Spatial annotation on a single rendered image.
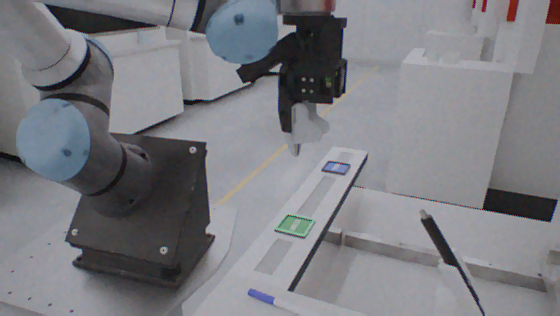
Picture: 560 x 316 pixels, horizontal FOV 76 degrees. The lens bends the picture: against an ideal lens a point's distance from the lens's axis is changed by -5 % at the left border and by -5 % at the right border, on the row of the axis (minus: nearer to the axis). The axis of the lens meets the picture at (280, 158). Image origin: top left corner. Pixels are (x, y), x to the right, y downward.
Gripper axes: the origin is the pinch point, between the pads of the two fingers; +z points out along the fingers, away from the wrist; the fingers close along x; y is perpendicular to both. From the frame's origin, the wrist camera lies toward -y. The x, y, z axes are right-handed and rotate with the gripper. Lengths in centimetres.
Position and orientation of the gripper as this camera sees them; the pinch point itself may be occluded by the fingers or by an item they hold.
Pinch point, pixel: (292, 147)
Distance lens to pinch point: 59.8
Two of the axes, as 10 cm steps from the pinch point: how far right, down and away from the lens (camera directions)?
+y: 9.2, 1.6, -3.7
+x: 4.0, -3.6, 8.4
